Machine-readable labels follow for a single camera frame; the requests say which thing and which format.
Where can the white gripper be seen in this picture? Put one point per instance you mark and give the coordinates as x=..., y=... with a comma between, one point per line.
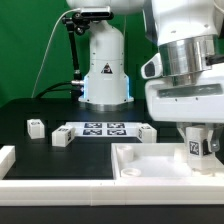
x=201, y=102

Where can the white square tabletop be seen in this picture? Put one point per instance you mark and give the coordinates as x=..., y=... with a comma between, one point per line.
x=160, y=160

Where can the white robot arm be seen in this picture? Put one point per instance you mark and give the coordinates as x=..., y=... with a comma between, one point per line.
x=162, y=50

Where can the white U-shaped fence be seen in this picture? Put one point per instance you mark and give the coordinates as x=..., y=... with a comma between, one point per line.
x=199, y=189

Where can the white marker base plate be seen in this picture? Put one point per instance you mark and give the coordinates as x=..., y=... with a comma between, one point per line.
x=105, y=129

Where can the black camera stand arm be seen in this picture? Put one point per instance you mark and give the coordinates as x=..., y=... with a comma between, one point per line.
x=76, y=88

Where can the black camera on stand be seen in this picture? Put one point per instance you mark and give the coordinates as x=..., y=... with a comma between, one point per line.
x=93, y=13

